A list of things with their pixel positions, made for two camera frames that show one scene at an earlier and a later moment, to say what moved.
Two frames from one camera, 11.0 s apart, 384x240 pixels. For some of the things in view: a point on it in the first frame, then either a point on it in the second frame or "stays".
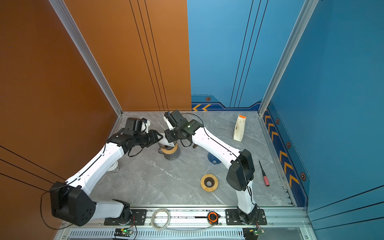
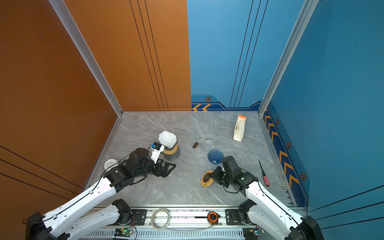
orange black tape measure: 213,217 stays
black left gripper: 153,136 to 160,173
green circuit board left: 125,232 stays
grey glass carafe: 172,156 stays
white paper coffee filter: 164,140 stays
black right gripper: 168,133 to 216,176
